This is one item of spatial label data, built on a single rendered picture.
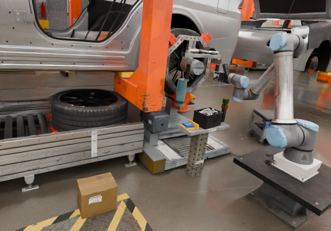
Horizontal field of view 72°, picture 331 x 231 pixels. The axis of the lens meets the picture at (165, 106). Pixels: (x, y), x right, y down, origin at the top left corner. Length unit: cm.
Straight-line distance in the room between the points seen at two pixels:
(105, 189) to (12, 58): 116
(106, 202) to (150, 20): 123
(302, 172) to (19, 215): 178
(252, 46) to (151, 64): 317
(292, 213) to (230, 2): 213
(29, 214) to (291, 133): 168
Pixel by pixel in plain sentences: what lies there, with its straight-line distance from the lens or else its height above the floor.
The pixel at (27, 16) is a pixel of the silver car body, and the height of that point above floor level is 113.
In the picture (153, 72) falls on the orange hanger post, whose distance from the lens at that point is 170.
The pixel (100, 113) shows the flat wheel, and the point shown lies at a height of 48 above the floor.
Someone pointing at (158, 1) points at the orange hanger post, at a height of 132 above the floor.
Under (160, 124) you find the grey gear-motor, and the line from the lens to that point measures 207.
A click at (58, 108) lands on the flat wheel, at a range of 193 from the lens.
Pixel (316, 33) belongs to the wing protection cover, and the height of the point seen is 138.
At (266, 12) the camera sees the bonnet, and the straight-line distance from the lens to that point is 590.
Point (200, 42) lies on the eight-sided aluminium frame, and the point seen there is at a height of 107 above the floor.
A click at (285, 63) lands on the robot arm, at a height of 102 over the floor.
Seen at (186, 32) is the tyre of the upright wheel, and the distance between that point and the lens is 226.
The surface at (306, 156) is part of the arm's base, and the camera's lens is 180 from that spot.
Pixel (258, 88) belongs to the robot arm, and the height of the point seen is 78.
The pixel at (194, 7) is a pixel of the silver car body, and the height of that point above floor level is 139.
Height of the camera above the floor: 112
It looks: 18 degrees down
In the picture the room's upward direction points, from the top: 6 degrees clockwise
